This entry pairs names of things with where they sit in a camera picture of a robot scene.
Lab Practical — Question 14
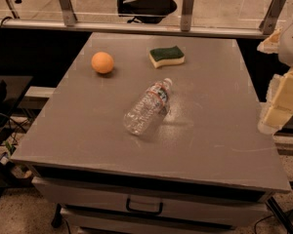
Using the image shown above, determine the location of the black drawer handle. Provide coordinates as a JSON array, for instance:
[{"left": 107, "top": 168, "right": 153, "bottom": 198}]
[{"left": 125, "top": 198, "right": 164, "bottom": 215}]

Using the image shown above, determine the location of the clear plastic water bottle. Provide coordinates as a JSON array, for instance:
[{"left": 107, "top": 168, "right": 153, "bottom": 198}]
[{"left": 123, "top": 78, "right": 173, "bottom": 136}]

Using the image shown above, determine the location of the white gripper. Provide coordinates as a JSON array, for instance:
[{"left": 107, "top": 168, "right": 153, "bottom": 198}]
[{"left": 257, "top": 14, "right": 293, "bottom": 135}]

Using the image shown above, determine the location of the grey drawer cabinet table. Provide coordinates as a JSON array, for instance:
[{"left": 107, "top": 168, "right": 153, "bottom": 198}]
[{"left": 13, "top": 33, "right": 290, "bottom": 234}]

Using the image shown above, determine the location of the green and yellow sponge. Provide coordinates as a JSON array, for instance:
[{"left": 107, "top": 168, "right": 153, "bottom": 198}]
[{"left": 148, "top": 46, "right": 185, "bottom": 68}]

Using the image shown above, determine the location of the black side table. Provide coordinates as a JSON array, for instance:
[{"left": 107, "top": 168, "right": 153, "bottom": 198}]
[{"left": 0, "top": 76, "right": 33, "bottom": 127}]

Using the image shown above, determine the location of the black office chair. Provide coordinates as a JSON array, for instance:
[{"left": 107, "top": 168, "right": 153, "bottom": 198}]
[{"left": 117, "top": 0, "right": 177, "bottom": 24}]

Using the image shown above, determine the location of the orange ball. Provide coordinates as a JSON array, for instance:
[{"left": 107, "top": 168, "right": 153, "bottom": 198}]
[{"left": 91, "top": 52, "right": 114, "bottom": 74}]

